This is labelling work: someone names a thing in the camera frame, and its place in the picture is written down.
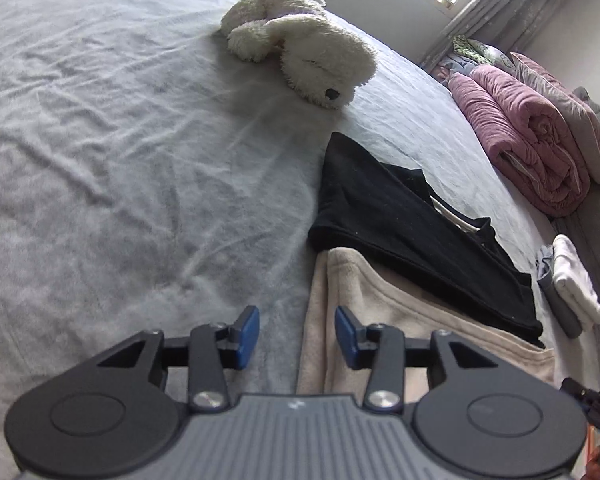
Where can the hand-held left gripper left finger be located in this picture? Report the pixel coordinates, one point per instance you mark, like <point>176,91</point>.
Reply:
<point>249,335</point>

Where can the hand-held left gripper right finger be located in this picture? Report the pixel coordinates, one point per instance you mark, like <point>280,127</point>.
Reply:
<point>345,335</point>

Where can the beige sweatshirt with black sleeves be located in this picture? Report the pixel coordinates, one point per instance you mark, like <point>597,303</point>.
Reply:
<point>405,220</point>

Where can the grey folded sweater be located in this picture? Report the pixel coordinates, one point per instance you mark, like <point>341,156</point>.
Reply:
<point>557,300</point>

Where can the white folded garment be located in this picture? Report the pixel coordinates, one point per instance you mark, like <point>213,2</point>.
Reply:
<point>577,280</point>

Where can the pink folded quilt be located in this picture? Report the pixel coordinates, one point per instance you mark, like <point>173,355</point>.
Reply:
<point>520,135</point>

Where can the white plush dog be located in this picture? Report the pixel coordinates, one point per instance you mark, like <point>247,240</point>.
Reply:
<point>310,50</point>

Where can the pink and grey pillow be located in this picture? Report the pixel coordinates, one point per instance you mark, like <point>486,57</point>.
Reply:
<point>575,110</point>

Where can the floral cloth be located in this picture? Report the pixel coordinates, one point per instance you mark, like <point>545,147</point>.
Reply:
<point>467,50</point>

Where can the grey patterned curtain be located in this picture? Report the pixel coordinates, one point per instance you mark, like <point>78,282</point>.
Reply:
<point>505,10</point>

